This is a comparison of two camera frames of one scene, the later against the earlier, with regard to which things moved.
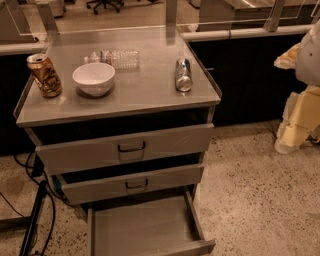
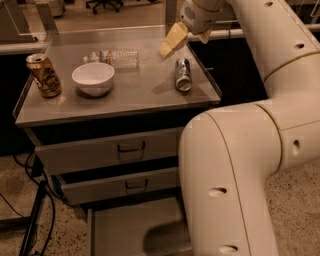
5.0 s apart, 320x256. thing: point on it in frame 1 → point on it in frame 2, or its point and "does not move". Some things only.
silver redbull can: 183,74 does not move
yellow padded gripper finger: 288,59 → 199,16
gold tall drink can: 45,75 does not move
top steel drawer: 126,149 does not move
